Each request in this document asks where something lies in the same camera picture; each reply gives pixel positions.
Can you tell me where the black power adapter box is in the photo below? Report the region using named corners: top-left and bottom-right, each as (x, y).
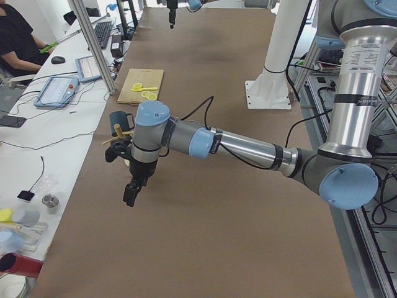
top-left (110, 35), bottom-right (123, 58)

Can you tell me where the black keyboard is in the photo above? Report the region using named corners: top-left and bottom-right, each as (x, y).
top-left (94, 21), bottom-right (113, 49)

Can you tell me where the light blue cup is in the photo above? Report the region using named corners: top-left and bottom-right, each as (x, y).
top-left (1, 229), bottom-right (25, 253)

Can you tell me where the black computer mouse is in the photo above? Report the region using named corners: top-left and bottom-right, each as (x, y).
top-left (51, 56), bottom-right (66, 65)

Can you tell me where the seated person in black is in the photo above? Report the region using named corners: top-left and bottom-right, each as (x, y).
top-left (1, 1), bottom-right (51, 76)

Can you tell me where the yellow cup lying down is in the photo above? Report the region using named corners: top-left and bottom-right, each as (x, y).
top-left (0, 208), bottom-right (14, 222)

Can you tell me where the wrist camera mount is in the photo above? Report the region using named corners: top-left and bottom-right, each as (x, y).
top-left (105, 137), bottom-right (132, 163)

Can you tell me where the far blue teach pendant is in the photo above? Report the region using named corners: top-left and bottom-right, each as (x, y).
top-left (75, 56), bottom-right (102, 83)

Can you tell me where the black smartphone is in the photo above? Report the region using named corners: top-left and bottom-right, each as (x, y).
top-left (0, 115), bottom-right (27, 128)

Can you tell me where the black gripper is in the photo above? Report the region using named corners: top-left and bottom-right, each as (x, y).
top-left (166, 0), bottom-right (177, 29)
top-left (123, 159), bottom-right (157, 207)

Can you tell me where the small black square pad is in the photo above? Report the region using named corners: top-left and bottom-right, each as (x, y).
top-left (17, 190), bottom-right (35, 202)

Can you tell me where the wooden cup storage rack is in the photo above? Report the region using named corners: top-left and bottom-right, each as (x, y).
top-left (101, 123), bottom-right (134, 167)

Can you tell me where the blue teach pendant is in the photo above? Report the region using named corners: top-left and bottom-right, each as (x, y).
top-left (75, 56), bottom-right (102, 83)
top-left (34, 76), bottom-right (79, 108)

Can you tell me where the aluminium frame post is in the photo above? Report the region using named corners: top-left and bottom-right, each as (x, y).
top-left (71, 0), bottom-right (116, 95)

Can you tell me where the wooden cutting board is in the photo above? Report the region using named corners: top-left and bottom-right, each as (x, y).
top-left (117, 68), bottom-right (164, 104)

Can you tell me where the grey cup lying down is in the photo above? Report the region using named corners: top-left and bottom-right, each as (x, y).
top-left (12, 209), bottom-right (40, 227)

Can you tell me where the small metal cup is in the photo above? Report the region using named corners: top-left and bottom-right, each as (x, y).
top-left (42, 194), bottom-right (59, 209)

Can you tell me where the near blue teach pendant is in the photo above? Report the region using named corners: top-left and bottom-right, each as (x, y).
top-left (34, 76), bottom-right (79, 108)

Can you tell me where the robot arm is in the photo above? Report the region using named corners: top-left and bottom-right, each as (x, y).
top-left (166, 0), bottom-right (208, 29)
top-left (123, 1), bottom-right (396, 210)

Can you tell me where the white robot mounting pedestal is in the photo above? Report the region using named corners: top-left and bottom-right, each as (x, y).
top-left (245, 0), bottom-right (311, 110)

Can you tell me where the red cylinder cup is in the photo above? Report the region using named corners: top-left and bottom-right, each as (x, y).
top-left (1, 253), bottom-right (43, 278)

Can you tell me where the blue-grey HOME mug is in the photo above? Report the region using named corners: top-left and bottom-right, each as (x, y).
top-left (109, 111), bottom-right (135, 137)

